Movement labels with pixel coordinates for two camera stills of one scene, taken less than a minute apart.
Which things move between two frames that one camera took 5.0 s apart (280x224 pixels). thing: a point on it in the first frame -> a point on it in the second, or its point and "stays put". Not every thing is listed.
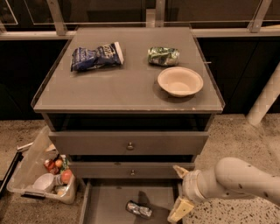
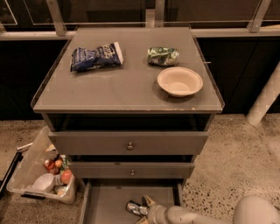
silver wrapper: x=139 y=209 stays put
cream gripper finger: x=179 y=211 -> x=143 y=220
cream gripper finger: x=180 y=171 -> x=150 y=201
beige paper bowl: x=180 y=81 stays put
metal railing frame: x=155 y=17 stays put
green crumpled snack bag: x=163 y=56 stays put
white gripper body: x=191 y=185 -> x=157 y=212
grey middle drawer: x=129 y=170 stays put
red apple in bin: x=66 y=176 stays put
